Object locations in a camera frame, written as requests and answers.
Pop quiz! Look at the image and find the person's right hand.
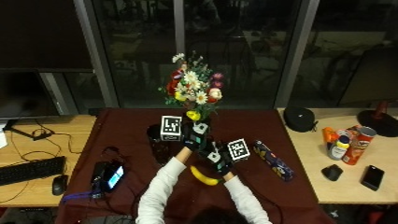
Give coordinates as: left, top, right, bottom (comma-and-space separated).
199, 141, 238, 177

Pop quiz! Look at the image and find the person's left hand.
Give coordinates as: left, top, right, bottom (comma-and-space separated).
180, 120, 214, 152

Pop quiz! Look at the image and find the colourful artificial flower bouquet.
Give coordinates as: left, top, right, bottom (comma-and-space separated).
159, 50, 226, 123

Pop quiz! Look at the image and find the white marker cube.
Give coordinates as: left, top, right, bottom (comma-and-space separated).
227, 138, 252, 162
160, 115, 184, 142

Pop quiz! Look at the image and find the yellow banana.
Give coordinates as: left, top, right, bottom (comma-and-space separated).
190, 165, 222, 187

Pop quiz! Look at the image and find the black vase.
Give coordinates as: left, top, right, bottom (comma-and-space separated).
146, 123, 174, 166

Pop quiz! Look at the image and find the dark patterned tube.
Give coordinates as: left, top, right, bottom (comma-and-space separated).
253, 139, 295, 182

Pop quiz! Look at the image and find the maroon tablecloth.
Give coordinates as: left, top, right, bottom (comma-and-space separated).
55, 107, 335, 224

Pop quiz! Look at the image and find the black round case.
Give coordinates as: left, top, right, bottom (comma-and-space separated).
283, 105, 319, 133

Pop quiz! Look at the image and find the black device with lit screen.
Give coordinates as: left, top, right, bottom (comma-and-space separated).
90, 160, 126, 195

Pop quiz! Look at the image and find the orange bottle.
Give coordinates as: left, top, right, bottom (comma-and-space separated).
321, 126, 340, 150

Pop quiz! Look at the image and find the black angular mouse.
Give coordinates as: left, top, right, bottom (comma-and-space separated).
321, 163, 345, 182

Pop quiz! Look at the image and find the white bottle with yellow cap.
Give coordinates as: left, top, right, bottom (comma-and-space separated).
328, 134, 351, 161

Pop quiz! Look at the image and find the grey window pillar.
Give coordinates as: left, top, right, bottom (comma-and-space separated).
72, 0, 122, 109
273, 0, 321, 109

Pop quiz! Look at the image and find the red chip can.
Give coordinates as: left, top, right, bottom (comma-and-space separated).
341, 126, 379, 166

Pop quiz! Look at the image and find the black computer mouse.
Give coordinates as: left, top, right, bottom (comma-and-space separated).
51, 174, 70, 197

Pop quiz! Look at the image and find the black smartphone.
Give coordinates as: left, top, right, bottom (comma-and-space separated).
360, 164, 387, 192

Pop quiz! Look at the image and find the black keyboard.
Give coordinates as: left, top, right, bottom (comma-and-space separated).
0, 155, 67, 187

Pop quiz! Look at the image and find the black monitor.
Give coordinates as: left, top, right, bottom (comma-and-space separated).
0, 68, 62, 120

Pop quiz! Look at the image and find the purple strap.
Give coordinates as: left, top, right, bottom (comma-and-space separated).
62, 190, 102, 203

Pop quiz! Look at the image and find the black desk cable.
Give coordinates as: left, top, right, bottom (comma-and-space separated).
3, 119, 86, 162

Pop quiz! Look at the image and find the black round base with red post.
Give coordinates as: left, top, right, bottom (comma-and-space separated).
356, 100, 398, 138

